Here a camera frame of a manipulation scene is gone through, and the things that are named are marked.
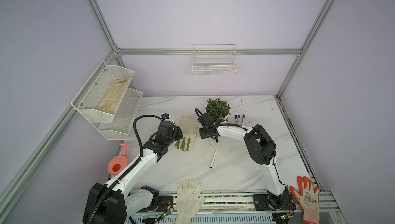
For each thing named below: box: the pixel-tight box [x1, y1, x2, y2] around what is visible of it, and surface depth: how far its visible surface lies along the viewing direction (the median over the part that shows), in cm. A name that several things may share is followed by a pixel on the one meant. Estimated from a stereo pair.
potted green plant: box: [204, 97, 232, 121], surface depth 92 cm
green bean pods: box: [174, 137, 191, 152], surface depth 95 cm
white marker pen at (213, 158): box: [209, 148, 218, 170], surface depth 88 cm
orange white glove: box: [289, 175, 321, 224], surface depth 75 cm
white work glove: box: [175, 178, 206, 224], surface depth 76 cm
